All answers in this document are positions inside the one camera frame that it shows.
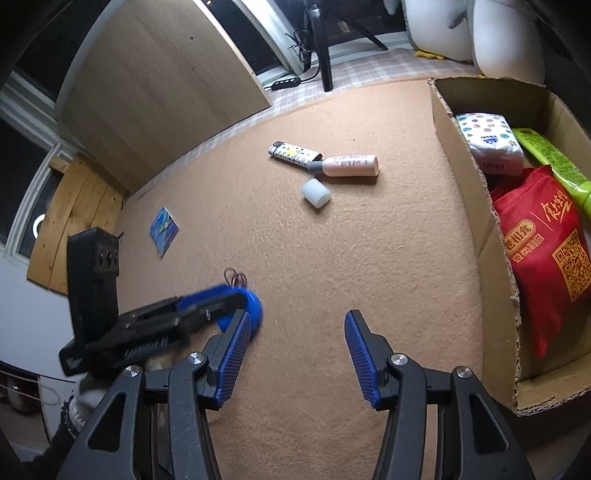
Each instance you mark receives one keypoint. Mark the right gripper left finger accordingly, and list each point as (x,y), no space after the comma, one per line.
(202,382)

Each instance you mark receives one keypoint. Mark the patterned white lighter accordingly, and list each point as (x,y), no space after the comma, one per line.
(293,154)

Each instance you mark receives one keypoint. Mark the cardboard box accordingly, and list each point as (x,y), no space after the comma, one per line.
(512,373)

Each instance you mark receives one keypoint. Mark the light wooden board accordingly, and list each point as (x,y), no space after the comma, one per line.
(151,81)

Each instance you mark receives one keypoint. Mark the black tripod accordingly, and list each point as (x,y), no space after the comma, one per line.
(328,23)

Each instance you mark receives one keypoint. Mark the blue round container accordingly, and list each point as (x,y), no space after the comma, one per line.
(249,302)

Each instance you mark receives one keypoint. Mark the large penguin plush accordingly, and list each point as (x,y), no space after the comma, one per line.
(439,29)

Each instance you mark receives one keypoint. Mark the brown blanket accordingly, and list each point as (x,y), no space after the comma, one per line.
(397,247)

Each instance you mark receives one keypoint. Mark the black power strip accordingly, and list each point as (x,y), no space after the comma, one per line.
(286,83)

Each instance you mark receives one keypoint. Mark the small penguin plush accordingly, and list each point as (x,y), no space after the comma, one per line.
(506,42)

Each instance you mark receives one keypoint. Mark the red bag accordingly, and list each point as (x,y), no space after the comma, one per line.
(545,243)

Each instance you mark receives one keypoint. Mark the white window frame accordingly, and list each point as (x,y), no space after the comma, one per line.
(29,143)

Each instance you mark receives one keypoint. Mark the blue tissue pack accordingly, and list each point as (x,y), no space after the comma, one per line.
(163,230)

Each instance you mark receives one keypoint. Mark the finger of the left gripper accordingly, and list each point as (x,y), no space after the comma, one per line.
(217,303)

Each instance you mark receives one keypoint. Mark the pine wood panel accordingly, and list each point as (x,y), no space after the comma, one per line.
(83,199)

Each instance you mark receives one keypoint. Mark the pink bottle grey cap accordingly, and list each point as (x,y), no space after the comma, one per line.
(346,166)

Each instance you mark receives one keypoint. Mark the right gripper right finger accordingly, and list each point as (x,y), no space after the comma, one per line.
(394,383)

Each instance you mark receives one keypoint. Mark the green tube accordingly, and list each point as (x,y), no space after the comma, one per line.
(566,172)

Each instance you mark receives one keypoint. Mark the white Vinda tissue pack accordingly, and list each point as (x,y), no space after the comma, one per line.
(492,143)

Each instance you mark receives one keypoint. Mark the plaid bed sheet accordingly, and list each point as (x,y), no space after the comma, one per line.
(394,65)

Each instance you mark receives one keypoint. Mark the white translucent cap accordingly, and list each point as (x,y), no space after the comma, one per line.
(316,193)

